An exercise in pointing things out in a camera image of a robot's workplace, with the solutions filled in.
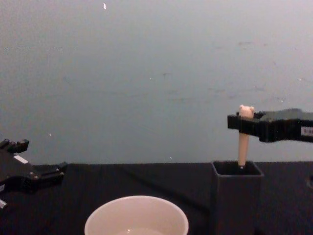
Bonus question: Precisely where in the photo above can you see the black table cloth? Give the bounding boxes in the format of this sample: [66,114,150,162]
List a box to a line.
[0,161,313,235]

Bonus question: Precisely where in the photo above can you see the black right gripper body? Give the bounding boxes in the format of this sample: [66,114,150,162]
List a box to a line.
[255,108,313,143]

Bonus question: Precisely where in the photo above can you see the black square pen holder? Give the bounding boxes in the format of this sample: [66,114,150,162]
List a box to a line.
[210,160,265,235]

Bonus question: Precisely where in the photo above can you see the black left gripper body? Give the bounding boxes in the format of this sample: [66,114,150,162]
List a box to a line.
[0,146,38,194]

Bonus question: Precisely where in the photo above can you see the white paper cup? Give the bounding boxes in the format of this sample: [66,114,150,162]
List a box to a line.
[84,195,189,235]

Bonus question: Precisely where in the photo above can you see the cream pen with bear head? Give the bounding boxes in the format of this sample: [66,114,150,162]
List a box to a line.
[237,104,256,169]

